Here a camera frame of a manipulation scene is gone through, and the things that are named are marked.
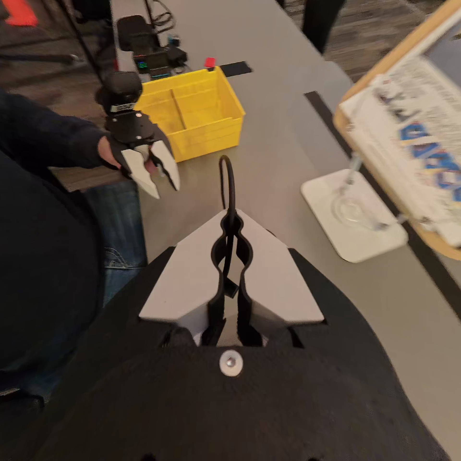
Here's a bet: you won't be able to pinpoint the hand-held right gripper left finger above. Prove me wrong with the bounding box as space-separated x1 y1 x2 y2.
139 210 232 346

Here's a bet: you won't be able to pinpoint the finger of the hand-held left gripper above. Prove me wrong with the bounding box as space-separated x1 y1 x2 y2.
120 146 162 201
148 136 182 193

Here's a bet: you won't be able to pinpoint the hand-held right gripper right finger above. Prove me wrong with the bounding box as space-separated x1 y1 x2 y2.
235 209 326 346

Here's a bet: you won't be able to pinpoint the dark grey hub cable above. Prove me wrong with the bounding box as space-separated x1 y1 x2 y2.
216 155 249 299

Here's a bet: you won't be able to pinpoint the yellow plastic bin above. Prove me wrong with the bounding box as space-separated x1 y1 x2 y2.
133 67 245 163

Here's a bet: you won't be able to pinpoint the person's left forearm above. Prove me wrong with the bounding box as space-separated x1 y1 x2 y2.
0 90 109 171

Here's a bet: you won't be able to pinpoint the person's left hand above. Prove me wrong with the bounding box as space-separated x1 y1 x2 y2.
97 134 132 173

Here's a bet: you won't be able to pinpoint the person's legs in jeans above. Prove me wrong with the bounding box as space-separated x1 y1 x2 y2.
0 179 148 404

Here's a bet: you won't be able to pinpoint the black electronics box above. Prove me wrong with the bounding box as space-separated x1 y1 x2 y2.
115 15 189 81

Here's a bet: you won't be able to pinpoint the small black table strip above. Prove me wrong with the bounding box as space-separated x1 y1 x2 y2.
218 61 253 78

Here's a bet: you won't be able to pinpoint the orange cone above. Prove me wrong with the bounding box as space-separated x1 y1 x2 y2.
4 0 36 27

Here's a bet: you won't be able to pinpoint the printed instruction sheet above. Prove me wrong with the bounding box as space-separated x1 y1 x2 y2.
340 29 461 247

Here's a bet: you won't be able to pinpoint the black office chair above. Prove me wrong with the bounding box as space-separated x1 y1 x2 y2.
301 0 346 55

